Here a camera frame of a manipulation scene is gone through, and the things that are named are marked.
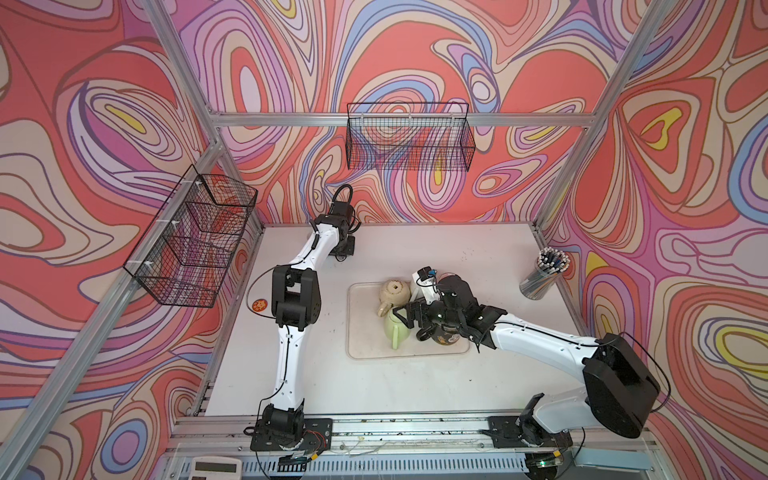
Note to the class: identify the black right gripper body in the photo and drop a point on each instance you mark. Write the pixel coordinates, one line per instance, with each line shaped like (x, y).
(437, 313)

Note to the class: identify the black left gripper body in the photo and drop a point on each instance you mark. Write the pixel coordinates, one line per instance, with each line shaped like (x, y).
(346, 247)

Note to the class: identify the beige rectangular tray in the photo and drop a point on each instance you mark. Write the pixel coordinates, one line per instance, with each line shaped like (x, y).
(366, 339)

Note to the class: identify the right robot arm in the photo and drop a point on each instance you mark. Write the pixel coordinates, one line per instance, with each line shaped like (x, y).
(616, 389)

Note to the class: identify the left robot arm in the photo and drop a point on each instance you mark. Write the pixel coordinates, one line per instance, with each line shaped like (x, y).
(296, 305)

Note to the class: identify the white ceramic mug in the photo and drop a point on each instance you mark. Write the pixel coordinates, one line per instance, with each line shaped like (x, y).
(415, 287)

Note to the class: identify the cream speckled round mug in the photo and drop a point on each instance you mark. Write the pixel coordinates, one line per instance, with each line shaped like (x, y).
(392, 294)

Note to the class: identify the light green ceramic mug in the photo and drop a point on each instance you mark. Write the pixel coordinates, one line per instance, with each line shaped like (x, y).
(395, 330)

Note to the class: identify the black patterned mug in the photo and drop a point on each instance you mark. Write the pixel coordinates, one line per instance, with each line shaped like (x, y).
(446, 336)

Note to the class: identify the pink ceramic mug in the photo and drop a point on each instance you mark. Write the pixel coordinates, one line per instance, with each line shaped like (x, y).
(448, 280)

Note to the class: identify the metal cup of pens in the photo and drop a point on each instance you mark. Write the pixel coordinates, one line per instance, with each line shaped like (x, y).
(549, 265)

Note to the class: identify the red star sticker badge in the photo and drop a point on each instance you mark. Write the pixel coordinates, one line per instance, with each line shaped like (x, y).
(259, 306)

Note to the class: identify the white calculator device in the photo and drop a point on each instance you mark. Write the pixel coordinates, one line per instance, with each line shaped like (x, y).
(215, 468)

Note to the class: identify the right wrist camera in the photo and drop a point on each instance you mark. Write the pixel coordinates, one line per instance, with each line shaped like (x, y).
(427, 279)

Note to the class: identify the black wire basket back wall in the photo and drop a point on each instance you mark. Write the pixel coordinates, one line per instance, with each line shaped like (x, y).
(409, 136)

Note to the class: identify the black wire basket wall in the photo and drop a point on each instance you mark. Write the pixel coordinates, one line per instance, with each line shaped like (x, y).
(200, 227)
(409, 136)

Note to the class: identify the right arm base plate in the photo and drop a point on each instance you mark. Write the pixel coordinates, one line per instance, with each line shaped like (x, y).
(512, 432)

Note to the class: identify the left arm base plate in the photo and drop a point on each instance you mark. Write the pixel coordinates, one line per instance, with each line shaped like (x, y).
(314, 436)

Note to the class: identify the black wire basket left wall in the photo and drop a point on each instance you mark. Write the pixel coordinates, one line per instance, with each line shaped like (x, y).
(200, 227)

